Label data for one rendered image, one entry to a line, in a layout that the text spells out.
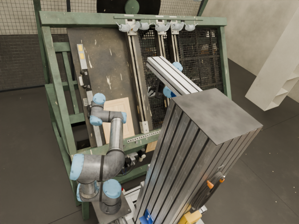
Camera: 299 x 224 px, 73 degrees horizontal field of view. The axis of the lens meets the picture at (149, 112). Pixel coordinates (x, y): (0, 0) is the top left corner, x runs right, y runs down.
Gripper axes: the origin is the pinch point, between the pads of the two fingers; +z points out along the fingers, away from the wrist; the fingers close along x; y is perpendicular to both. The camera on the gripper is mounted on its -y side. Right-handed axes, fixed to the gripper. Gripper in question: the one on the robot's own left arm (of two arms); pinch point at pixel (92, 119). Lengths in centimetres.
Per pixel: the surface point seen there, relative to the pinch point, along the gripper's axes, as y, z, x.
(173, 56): 57, 10, -110
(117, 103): 21, 30, -36
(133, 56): 60, 10, -60
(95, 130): 0.5, 37.2, -8.8
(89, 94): 31.3, 23.1, -9.5
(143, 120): 0, 38, -61
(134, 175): -51, 106, -56
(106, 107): 19.4, 31.0, -23.4
